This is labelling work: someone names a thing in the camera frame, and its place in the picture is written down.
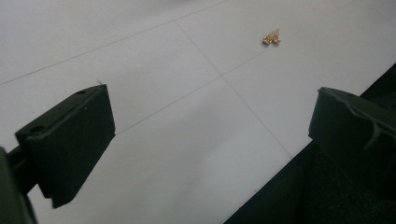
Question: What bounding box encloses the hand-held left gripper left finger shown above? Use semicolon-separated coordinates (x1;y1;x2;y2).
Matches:
7;83;117;209

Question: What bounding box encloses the pair of gold earrings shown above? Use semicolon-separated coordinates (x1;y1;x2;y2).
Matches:
262;28;282;46

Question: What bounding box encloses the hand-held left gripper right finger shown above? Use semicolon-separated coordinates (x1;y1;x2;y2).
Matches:
308;87;396;200

